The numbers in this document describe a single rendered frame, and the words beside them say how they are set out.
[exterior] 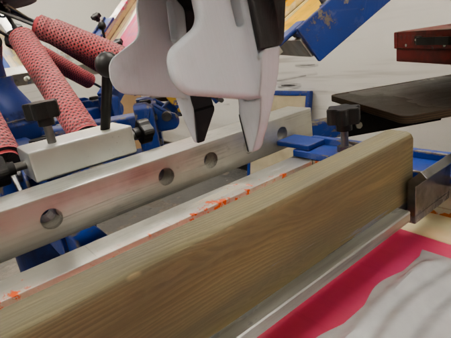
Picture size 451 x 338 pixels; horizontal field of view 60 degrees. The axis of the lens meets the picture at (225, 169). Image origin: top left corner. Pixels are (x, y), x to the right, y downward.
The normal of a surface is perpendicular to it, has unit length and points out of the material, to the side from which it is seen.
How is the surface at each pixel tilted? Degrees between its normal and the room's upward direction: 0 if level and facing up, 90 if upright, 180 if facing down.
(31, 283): 0
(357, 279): 0
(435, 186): 90
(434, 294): 33
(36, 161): 90
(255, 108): 91
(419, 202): 90
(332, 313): 0
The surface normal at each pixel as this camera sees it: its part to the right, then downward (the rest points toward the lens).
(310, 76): -0.77, 0.30
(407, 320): 0.24, -0.72
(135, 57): 0.59, 0.30
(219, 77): 0.60, 0.02
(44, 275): -0.14, -0.94
